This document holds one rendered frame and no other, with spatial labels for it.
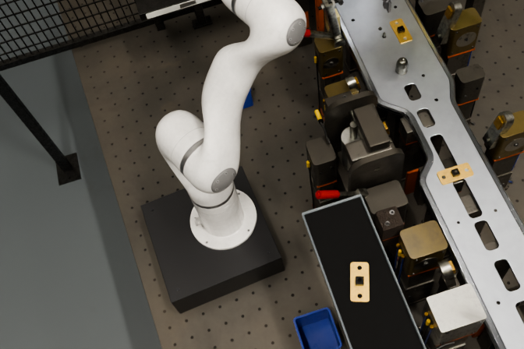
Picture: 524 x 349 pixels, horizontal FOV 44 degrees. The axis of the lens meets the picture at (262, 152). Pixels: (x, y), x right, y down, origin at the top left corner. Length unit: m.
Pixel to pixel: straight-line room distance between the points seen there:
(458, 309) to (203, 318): 0.75
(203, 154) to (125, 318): 1.36
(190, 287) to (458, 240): 0.71
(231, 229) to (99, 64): 0.89
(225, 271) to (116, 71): 0.90
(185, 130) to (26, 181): 1.69
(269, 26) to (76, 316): 1.76
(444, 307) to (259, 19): 0.70
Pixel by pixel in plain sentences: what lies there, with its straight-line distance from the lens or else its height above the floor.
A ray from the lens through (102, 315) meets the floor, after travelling 2.73.
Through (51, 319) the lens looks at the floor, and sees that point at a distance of 2.81.
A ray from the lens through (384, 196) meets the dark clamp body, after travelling 1.54.
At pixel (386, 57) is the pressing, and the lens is 1.86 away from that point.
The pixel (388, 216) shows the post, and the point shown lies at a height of 1.10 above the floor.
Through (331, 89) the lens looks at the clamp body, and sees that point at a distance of 1.71.
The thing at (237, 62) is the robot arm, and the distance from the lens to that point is 1.37.
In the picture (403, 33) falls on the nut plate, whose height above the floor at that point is 1.00.
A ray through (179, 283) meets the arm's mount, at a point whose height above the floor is 0.81.
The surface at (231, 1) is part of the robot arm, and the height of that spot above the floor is 1.48.
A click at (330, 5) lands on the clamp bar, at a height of 1.21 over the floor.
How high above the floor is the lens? 2.47
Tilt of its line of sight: 60 degrees down
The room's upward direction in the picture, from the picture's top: 13 degrees counter-clockwise
